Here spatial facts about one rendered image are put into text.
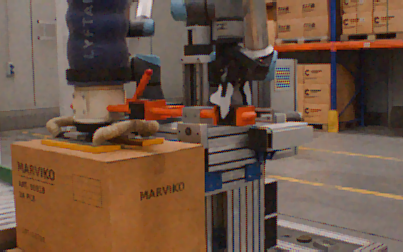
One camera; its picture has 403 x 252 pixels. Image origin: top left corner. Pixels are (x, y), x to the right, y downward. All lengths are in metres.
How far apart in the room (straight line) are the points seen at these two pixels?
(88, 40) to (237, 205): 1.07
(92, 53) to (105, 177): 0.43
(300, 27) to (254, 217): 7.69
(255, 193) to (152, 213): 0.92
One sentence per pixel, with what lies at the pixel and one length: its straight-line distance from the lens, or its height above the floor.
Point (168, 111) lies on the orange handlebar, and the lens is 1.52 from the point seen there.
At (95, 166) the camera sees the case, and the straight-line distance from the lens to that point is 1.54.
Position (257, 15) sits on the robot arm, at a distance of 1.90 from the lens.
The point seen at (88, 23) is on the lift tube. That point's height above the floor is 1.35.
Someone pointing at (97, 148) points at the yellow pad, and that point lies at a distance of 1.62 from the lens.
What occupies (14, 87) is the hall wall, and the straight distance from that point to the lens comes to 11.67.
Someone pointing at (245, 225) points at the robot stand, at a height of 0.47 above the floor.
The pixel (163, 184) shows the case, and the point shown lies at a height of 0.84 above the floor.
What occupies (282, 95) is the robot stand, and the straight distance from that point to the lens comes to 2.48.
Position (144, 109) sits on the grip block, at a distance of 1.58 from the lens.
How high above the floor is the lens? 1.20
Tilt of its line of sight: 6 degrees down
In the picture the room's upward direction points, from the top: 1 degrees counter-clockwise
